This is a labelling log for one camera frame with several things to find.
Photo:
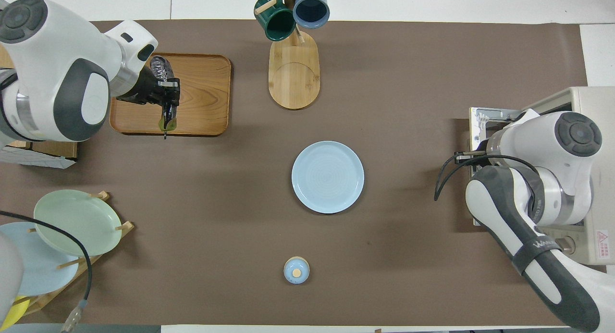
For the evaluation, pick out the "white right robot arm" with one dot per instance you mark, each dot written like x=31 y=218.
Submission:
x=519 y=213

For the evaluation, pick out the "blue mug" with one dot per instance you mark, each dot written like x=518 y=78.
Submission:
x=311 y=11

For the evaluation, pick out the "wooden plate rack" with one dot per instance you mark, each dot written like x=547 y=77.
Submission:
x=126 y=226

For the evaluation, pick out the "small blue lidded jar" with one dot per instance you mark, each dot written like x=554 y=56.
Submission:
x=296 y=270

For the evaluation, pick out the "yellow plate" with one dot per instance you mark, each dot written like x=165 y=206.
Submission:
x=12 y=314

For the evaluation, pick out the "wooden serving tray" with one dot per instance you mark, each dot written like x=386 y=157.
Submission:
x=202 y=97

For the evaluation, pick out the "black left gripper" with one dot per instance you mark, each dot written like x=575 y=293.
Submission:
x=139 y=90

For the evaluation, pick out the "brown table mat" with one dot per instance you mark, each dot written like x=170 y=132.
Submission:
x=216 y=227

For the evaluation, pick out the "dark green mug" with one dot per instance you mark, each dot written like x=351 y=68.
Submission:
x=276 y=23

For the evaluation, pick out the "wooden mug tree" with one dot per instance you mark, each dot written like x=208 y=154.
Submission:
x=294 y=78

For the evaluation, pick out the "light blue racked plate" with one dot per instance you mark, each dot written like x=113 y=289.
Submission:
x=33 y=270

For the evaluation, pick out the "pale green racked plate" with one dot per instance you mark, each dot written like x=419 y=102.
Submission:
x=74 y=222

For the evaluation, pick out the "white toaster oven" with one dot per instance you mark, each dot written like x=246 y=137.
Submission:
x=596 y=179

